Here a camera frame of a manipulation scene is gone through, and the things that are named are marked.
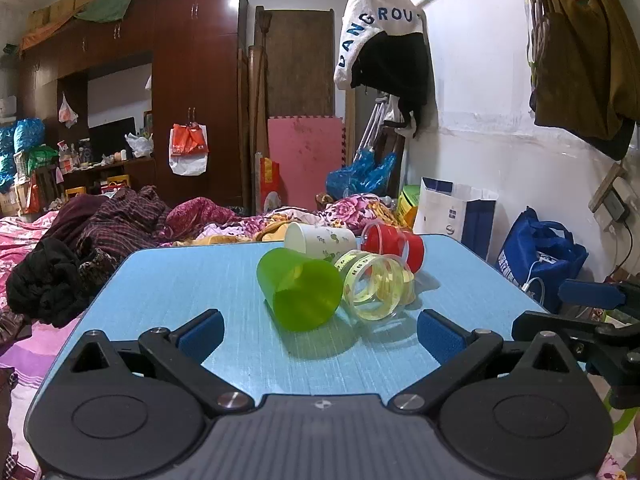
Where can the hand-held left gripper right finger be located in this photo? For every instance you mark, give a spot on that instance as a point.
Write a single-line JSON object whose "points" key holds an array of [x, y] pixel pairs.
{"points": [[440, 335]]}

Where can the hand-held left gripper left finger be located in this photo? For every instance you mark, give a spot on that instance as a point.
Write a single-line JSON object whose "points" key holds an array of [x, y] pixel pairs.
{"points": [[202, 332]]}

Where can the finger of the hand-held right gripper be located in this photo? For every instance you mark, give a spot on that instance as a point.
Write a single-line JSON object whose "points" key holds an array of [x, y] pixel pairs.
{"points": [[582, 291], [550, 327]]}

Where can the clear yellow plastic cup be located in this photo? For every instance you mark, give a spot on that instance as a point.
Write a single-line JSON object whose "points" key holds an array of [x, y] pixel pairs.
{"points": [[372, 287]]}

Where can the red plastic cup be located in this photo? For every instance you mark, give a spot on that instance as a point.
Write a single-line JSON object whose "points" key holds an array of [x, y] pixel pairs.
{"points": [[387, 240]]}

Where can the green plastic cup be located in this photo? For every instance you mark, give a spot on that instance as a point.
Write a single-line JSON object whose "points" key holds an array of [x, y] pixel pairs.
{"points": [[305, 290]]}

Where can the white printed cup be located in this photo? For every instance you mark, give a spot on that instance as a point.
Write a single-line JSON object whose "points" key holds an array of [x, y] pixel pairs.
{"points": [[315, 240]]}

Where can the blue tote bag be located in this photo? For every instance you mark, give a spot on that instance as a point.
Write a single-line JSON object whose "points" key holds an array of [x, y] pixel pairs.
{"points": [[540, 245]]}

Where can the maroon floral cloth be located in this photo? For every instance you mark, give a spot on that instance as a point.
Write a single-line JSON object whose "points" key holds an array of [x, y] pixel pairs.
{"points": [[197, 215]]}

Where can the white paper bag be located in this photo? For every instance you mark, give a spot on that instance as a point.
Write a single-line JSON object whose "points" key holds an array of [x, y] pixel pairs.
{"points": [[445, 210]]}

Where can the dark plaid cloth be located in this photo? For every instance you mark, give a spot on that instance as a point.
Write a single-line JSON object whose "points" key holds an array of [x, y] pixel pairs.
{"points": [[120, 220]]}

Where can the black cloth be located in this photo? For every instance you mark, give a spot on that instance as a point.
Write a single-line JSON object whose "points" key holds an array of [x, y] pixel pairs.
{"points": [[45, 280]]}

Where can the red and yellow bag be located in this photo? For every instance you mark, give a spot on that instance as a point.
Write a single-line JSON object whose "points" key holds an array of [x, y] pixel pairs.
{"points": [[269, 180]]}

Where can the blue plastic bag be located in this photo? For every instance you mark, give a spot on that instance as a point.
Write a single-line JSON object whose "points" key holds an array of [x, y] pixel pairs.
{"points": [[360, 175]]}

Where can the red and white plastic bag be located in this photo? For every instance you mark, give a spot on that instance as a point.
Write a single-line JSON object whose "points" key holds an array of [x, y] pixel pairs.
{"points": [[187, 147]]}

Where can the crumpled white plastic bag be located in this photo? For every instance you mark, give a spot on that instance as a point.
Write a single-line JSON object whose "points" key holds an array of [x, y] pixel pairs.
{"points": [[139, 146]]}

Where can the pink foam mat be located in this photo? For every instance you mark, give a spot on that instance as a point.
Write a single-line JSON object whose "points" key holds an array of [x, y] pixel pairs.
{"points": [[305, 160]]}

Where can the black monitor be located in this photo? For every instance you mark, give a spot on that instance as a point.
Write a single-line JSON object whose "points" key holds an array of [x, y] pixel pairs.
{"points": [[112, 135]]}

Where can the metal crutches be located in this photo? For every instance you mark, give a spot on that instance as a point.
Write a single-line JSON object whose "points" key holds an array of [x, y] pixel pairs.
{"points": [[372, 120]]}

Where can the olive hanging jacket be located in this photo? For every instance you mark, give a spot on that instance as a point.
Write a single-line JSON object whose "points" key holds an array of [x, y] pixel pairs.
{"points": [[580, 60]]}

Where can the dark wooden wardrobe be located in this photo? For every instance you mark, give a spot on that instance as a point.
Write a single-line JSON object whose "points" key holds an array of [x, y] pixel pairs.
{"points": [[200, 85]]}

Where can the small white plastic bag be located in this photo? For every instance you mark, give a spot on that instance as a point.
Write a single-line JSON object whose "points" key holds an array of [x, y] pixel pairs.
{"points": [[67, 112]]}

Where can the blue patterned sack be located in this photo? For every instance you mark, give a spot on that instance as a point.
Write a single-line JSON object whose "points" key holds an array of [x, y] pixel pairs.
{"points": [[27, 132]]}

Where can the black hanging garment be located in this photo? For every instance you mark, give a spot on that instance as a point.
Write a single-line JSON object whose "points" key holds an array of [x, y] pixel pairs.
{"points": [[395, 70]]}

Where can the brown wooden board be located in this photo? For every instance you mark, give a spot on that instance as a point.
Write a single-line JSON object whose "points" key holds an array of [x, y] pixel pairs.
{"points": [[297, 60]]}

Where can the white lettered hoodie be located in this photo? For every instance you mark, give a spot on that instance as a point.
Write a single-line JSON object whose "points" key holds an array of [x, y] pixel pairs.
{"points": [[360, 20]]}

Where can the wall power socket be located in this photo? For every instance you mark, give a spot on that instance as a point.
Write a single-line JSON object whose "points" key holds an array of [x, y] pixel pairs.
{"points": [[615, 205]]}

